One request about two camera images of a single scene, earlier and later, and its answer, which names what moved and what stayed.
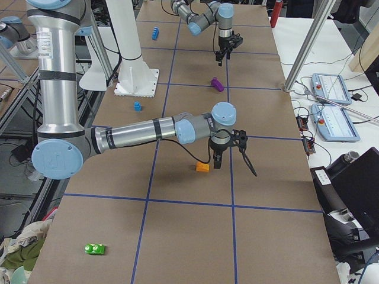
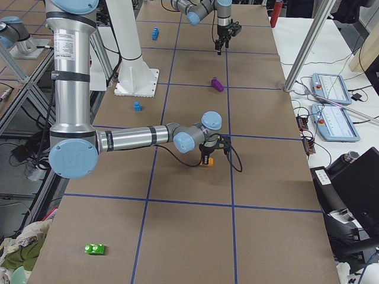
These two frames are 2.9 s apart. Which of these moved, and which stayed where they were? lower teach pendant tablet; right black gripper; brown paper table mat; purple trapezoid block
Moved: right black gripper
Stayed: lower teach pendant tablet; purple trapezoid block; brown paper table mat
